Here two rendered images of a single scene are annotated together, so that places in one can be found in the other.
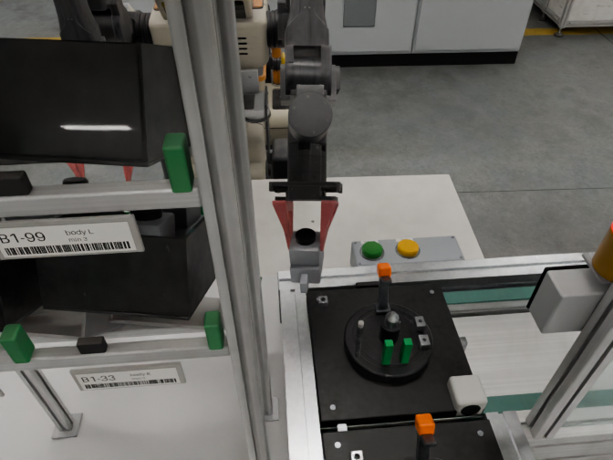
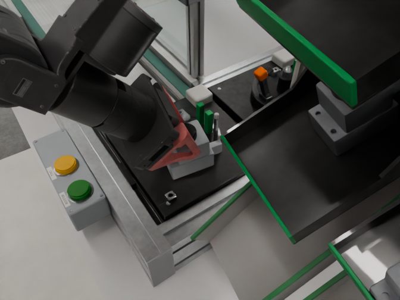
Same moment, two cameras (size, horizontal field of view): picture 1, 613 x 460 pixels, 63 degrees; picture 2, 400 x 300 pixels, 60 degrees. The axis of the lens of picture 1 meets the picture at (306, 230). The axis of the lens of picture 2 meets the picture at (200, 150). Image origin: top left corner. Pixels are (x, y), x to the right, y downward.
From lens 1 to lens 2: 0.75 m
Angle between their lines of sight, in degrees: 74
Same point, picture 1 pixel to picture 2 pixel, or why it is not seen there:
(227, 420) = not seen: hidden behind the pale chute
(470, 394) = (203, 90)
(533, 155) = not seen: outside the picture
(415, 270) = (92, 153)
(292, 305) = (181, 229)
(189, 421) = (312, 288)
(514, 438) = (209, 80)
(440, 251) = (59, 144)
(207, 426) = not seen: hidden behind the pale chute
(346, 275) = (121, 200)
